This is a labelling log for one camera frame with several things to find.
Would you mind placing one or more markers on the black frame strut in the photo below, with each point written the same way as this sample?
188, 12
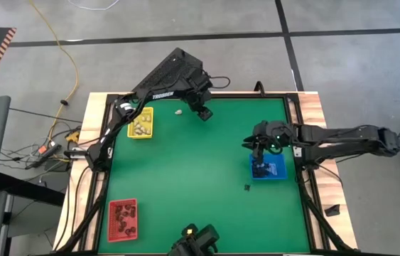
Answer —
327, 224
86, 220

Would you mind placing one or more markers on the black power strip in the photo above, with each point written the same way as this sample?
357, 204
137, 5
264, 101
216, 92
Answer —
45, 151

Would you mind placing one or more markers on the black computer tower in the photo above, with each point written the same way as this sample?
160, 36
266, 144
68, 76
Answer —
164, 71

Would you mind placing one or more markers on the yellow plastic basket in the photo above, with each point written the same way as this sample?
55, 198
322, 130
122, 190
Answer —
141, 137

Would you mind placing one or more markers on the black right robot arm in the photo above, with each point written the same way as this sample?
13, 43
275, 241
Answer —
345, 140

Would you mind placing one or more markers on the blue plastic basket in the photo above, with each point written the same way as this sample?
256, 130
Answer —
278, 170

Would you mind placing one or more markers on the black bracket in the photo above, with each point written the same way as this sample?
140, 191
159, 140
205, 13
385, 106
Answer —
333, 210

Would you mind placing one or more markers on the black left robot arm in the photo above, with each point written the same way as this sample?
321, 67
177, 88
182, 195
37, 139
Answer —
164, 95

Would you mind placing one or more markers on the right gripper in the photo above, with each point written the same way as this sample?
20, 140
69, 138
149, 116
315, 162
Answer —
281, 142

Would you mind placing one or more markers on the black table edge frame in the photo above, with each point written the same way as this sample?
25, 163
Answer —
292, 101

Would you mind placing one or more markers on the yellow plug connector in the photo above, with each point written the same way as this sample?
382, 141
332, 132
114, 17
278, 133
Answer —
72, 136

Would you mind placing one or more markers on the wooden table side board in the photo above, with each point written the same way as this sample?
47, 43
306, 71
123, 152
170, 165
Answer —
93, 106
311, 106

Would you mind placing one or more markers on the red plastic basket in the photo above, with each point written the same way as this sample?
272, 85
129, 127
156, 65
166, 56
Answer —
112, 234

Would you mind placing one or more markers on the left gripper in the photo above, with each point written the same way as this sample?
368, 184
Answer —
198, 97

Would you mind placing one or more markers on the black device with yellow light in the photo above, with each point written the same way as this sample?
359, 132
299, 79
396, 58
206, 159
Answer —
199, 241

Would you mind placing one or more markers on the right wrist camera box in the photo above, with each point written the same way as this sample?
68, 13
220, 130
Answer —
272, 128

